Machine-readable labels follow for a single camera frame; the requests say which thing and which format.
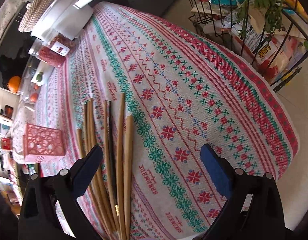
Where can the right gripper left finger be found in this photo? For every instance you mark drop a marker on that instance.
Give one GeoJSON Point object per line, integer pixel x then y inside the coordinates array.
{"type": "Point", "coordinates": [50, 209]}

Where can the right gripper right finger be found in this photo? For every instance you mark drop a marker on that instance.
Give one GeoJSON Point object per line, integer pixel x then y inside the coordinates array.
{"type": "Point", "coordinates": [253, 207]}

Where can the pink perforated utensil holder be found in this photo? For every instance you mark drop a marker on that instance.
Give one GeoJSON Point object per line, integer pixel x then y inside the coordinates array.
{"type": "Point", "coordinates": [42, 144]}

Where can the black chopstick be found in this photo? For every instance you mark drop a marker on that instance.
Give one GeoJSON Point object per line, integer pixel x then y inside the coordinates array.
{"type": "Point", "coordinates": [112, 158]}

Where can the clear jar with tangerines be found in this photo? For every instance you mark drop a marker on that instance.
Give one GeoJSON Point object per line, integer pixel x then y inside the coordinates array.
{"type": "Point", "coordinates": [30, 92]}

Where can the large orange fruit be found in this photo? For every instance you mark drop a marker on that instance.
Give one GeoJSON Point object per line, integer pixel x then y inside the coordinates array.
{"type": "Point", "coordinates": [14, 83]}

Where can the patterned red green tablecloth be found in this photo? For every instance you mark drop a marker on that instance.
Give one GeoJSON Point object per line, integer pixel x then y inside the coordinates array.
{"type": "Point", "coordinates": [183, 91]}

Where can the white bowl with squash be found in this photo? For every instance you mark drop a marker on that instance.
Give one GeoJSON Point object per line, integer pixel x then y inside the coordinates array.
{"type": "Point", "coordinates": [42, 73]}

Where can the black microwave oven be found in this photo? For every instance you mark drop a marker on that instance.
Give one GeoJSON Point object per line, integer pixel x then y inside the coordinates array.
{"type": "Point", "coordinates": [14, 51]}

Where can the jar of red goji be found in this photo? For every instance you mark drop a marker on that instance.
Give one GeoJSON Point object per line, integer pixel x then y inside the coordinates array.
{"type": "Point", "coordinates": [45, 54]}

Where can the jar with white label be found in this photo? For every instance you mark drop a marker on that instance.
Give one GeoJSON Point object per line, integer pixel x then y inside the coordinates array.
{"type": "Point", "coordinates": [61, 45]}

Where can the woven basket lid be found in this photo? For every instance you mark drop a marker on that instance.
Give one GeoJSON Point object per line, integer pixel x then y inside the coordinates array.
{"type": "Point", "coordinates": [34, 12]}

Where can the white rice cooker pot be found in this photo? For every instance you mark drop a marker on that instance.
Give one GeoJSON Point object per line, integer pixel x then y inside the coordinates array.
{"type": "Point", "coordinates": [67, 17]}

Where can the black wire rack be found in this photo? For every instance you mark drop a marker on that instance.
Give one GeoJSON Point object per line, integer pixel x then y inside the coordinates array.
{"type": "Point", "coordinates": [278, 58]}

